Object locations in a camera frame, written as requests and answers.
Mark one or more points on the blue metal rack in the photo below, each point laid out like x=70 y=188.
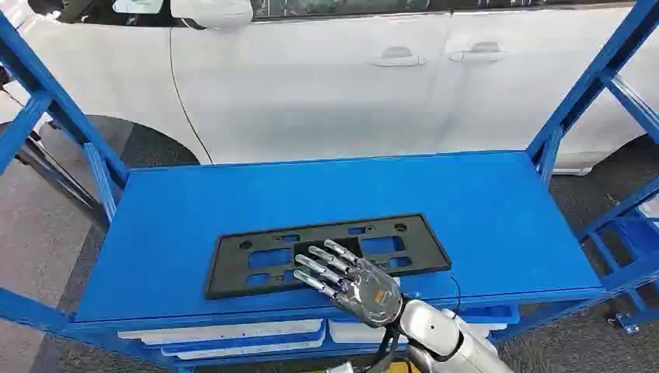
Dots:
x=309 y=195

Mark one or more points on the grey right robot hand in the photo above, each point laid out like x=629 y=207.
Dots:
x=370 y=293

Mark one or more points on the small white plastic tray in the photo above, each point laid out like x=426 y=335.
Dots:
x=355 y=333
x=484 y=329

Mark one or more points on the large white plastic tray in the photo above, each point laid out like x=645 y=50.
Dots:
x=247 y=350
x=221 y=330

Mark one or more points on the white car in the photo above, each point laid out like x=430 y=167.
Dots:
x=309 y=92

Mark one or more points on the black plastic plate frame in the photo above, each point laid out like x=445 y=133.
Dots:
x=226 y=270

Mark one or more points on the dark metal bar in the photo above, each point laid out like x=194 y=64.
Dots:
x=62 y=180

